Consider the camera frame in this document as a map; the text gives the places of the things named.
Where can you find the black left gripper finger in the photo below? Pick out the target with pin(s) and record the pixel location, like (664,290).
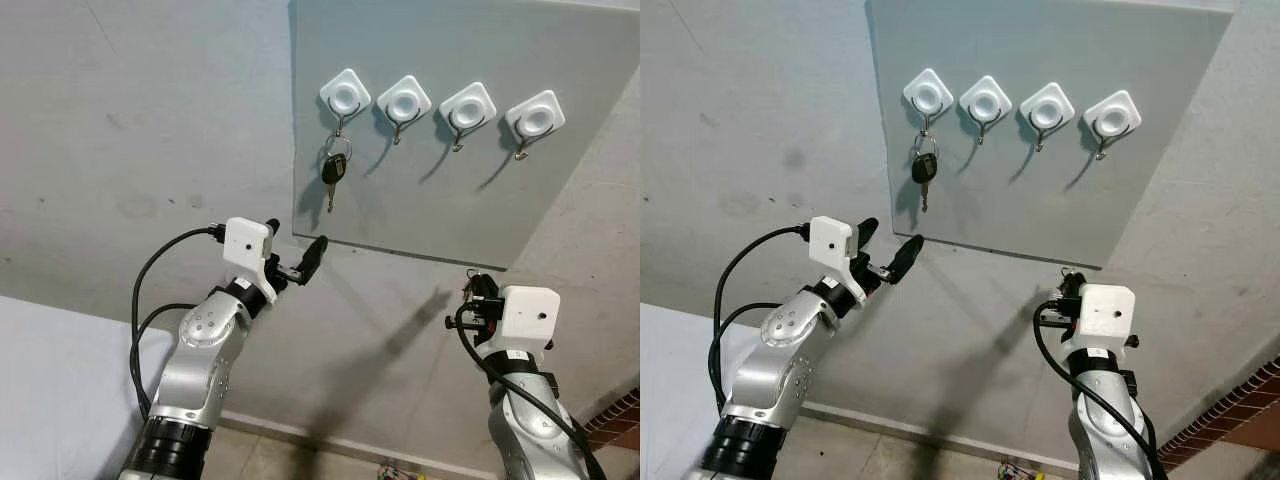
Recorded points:
(905,257)
(313,255)
(273,226)
(867,231)

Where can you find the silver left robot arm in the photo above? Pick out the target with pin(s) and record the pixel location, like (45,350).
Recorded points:
(775,375)
(195,375)

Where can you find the small colourful floor item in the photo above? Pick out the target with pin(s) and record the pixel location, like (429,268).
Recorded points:
(1016,471)
(394,472)

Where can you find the white plastic sheet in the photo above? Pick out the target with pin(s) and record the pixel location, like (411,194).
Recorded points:
(675,400)
(60,400)

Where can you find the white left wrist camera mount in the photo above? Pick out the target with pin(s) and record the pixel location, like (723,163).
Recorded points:
(247,245)
(832,243)

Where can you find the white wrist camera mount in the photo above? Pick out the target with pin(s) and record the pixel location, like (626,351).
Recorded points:
(1105,315)
(247,245)
(832,243)
(525,315)

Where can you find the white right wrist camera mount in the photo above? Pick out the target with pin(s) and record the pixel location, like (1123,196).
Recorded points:
(525,315)
(1105,315)

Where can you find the grey wall board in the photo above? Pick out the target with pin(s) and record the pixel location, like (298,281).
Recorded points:
(440,210)
(1030,205)

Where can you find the white square wall hook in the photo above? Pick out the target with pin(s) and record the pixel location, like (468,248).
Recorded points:
(1112,115)
(1046,107)
(535,117)
(467,107)
(928,95)
(345,95)
(986,100)
(404,100)

